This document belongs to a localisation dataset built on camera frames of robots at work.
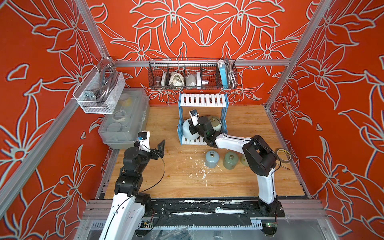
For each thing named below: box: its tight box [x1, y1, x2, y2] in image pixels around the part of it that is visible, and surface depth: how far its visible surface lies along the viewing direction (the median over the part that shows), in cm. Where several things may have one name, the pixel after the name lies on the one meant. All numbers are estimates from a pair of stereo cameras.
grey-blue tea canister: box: [205, 150, 220, 169], surface depth 85 cm
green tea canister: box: [222, 151, 239, 170], surface depth 84 cm
